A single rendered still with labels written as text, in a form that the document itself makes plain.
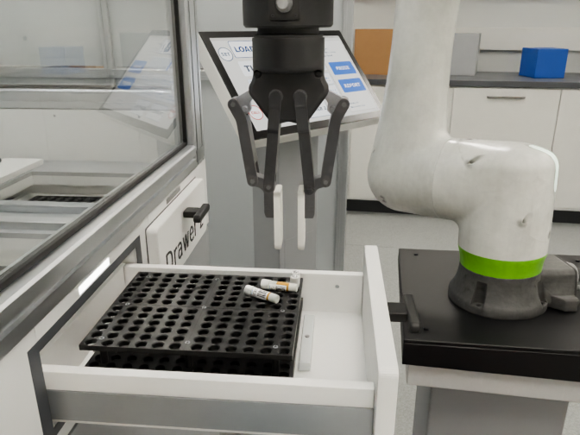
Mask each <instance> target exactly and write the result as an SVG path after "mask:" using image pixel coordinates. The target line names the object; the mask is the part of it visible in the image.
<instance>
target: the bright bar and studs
mask: <svg viewBox="0 0 580 435"><path fill-rule="evenodd" d="M314 320H315V316H314V315H307V314H305V316H304V323H303V330H302V337H301V345H300V352H299V371H310V370H311V363H312V343H313V333H314Z"/></svg>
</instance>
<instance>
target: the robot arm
mask: <svg viewBox="0 0 580 435"><path fill-rule="evenodd" d="M459 4H460V0H395V10H394V29H393V38H392V46H391V53H390V60H389V66H388V76H387V83H386V88H385V93H384V98H383V103H382V108H381V115H380V120H379V123H378V127H377V131H376V135H375V141H374V145H373V149H372V153H371V156H370V159H369V165H368V182H369V187H370V189H371V191H372V193H373V194H374V195H375V197H376V198H377V199H378V200H379V201H380V202H381V203H382V204H383V205H385V206H386V207H388V208H390V209H392V210H395V211H403V212H408V213H413V214H419V215H423V216H428V217H434V218H442V219H448V220H452V221H454V222H456V223H457V225H458V228H459V232H458V248H459V253H460V262H459V266H458V270H457V272H456V274H455V276H454V278H453V279H452V280H451V282H450V283H449V290H448V295H449V298H450V300H451V301H452V302H453V303H454V304H455V305H456V306H458V307H460V308H461V309H463V310H465V311H466V312H470V313H473V314H475V315H478V316H481V317H485V318H492V319H499V320H526V319H530V318H536V317H538V316H540V315H542V314H543V313H544V312H545V311H546V309H547V307H550V308H553V309H557V310H559V311H563V312H576V311H577V306H578V304H579V300H578V298H577V291H580V285H578V284H577V283H578V282H580V268H576V266H575V265H574V264H572V263H568V262H566V261H564V260H563V259H562V258H560V257H559V256H558V255H548V248H549V242H550V236H551V230H552V217H553V210H554V204H555V197H556V190H557V183H558V167H559V164H558V158H557V156H556V155H555V154H554V153H553V152H552V151H551V150H549V149H547V148H543V147H540V146H538V145H534V144H531V143H526V142H510V141H496V140H483V139H469V138H455V137H452V136H450V135H449V134H448V132H447V110H448V95H449V83H450V73H451V57H452V50H453V43H454V36H455V30H456V25H457V14H458V9H459ZM333 10H334V0H243V26H244V27H245V28H257V35H254V38H252V55H253V78H252V80H251V82H250V84H249V90H248V91H246V92H245V93H243V94H241V95H239V96H235V97H233V98H232V99H230V100H229V101H228V104H227V105H228V108H229V109H230V112H231V114H232V115H233V117H234V118H235V120H236V126H237V131H238V135H239V141H240V145H241V150H242V155H243V164H244V169H245V173H246V179H247V183H248V185H249V186H256V187H259V188H261V189H262V190H263V192H264V214H265V216H266V218H274V248H275V249H281V245H282V242H283V210H282V185H275V183H276V175H277V165H278V154H279V145H280V134H281V124H282V123H285V122H291V123H297V129H298V134H299V150H300V158H301V166H302V174H303V183H304V185H299V189H298V249H300V250H303V249H304V248H305V241H306V218H313V217H314V215H315V192H316V191H317V190H318V189H319V188H322V187H328V186H330V185H331V178H332V173H333V168H334V162H335V157H336V152H337V142H338V137H339V131H340V126H341V121H342V120H343V118H344V115H345V113H346V112H347V110H348V109H349V107H350V101H349V99H348V98H347V97H345V96H342V97H341V96H339V95H338V94H336V93H335V92H333V91H330V90H329V86H328V83H327V81H326V80H325V38H324V37H323V34H319V28H330V27H331V26H332V25H333ZM252 99H254V101H255V103H256V104H257V105H258V107H259V108H260V109H261V111H262V112H263V114H264V115H265V116H266V118H267V119H268V136H267V147H266V158H265V169H264V175H263V174H261V173H260V169H259V164H258V159H257V153H256V149H255V139H254V134H253V129H252V124H251V119H250V115H249V112H250V111H251V109H252V105H251V101H252ZM324 99H325V100H326V101H327V103H328V104H327V111H328V112H329V113H330V114H331V116H330V121H329V127H328V132H327V137H326V144H325V153H324V159H323V165H322V171H321V174H319V175H316V176H315V173H314V164H313V155H312V138H311V129H310V118H311V117H312V115H313V114H314V113H315V111H316V110H317V108H318V107H319V106H320V105H321V104H322V102H323V101H324Z"/></svg>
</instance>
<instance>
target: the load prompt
mask: <svg viewBox="0 0 580 435"><path fill-rule="evenodd" d="M227 42H228V44H229V46H230V49H231V51H232V53H233V54H234V56H235V57H236V58H252V57H253V55H252V41H227Z"/></svg>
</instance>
